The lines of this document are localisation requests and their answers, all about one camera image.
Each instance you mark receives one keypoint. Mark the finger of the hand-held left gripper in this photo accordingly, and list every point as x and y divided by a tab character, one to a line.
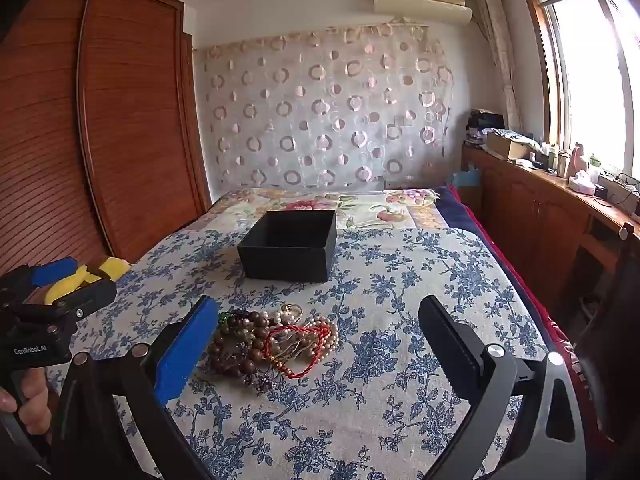
50	272
92	292

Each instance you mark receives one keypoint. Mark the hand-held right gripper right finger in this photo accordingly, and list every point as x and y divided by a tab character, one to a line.
447	350

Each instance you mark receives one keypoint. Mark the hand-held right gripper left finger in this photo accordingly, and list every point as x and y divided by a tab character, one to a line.
185	355

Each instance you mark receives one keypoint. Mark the black jewelry box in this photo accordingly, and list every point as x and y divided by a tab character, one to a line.
287	252

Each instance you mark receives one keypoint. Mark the person's left hand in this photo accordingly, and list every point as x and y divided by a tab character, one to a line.
32	395

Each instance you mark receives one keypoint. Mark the yellow cushion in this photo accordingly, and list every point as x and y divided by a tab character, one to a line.
116	266

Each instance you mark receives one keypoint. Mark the blue floral bedsheet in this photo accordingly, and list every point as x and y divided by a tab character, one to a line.
390	310

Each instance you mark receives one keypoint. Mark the dark blue red-edged blanket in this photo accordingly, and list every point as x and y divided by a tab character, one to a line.
460	210

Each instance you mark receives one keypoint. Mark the wooden cabinet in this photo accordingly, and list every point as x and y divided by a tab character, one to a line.
525	220

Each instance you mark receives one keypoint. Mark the colourful floral quilt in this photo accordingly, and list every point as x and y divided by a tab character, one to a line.
370	210

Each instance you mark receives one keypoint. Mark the wooden wardrobe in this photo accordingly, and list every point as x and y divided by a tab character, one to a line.
135	135

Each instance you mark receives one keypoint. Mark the dark chair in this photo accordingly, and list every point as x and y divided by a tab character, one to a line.
615	335

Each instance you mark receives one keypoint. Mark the light blue bag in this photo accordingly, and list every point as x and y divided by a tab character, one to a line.
465	179

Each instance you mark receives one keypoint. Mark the cardboard box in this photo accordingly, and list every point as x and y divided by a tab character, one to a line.
507	146

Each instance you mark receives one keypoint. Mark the tissue box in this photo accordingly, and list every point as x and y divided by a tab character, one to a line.
582	184

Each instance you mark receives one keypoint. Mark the pile of clothes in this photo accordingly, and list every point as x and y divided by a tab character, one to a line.
482	122

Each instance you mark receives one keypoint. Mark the pink figurine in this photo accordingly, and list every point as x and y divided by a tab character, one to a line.
580	157

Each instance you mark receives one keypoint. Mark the circle-patterned sheer curtain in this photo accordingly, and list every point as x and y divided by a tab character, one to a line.
325	110

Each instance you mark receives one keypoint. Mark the window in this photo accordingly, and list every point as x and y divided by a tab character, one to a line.
590	85

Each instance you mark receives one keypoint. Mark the beige window curtain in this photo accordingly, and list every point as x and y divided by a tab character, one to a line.
500	50

